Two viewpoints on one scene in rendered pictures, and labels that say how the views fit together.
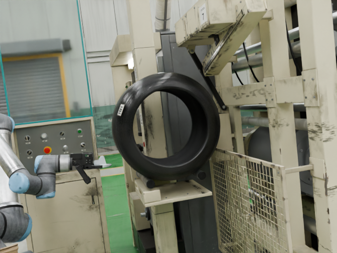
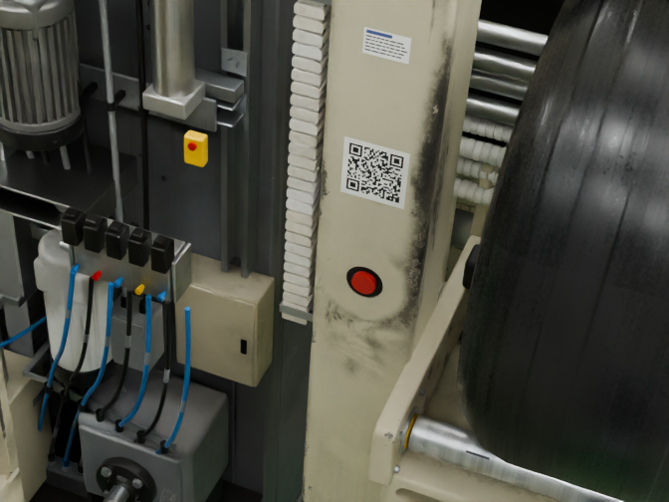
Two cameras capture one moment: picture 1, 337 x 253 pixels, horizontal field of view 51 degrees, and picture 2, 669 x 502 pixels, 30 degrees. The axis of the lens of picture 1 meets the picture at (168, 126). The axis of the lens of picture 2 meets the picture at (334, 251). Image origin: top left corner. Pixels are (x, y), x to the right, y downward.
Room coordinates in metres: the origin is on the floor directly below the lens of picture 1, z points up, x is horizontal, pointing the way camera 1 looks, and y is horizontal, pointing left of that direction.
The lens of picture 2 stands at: (1.69, 1.12, 2.03)
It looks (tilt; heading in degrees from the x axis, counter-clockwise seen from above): 40 degrees down; 301
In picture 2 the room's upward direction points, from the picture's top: 4 degrees clockwise
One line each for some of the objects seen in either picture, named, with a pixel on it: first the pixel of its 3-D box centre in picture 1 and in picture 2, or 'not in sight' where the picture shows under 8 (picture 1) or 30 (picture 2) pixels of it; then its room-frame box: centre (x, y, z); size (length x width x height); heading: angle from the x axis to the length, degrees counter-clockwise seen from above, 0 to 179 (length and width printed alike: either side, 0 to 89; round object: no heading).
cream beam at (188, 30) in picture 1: (210, 22); not in sight; (1.94, -0.29, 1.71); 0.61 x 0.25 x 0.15; 13
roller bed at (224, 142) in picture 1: (215, 136); (499, 100); (2.30, -0.30, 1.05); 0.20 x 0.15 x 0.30; 13
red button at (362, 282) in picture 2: not in sight; (365, 280); (2.23, 0.16, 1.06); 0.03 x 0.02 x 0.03; 13
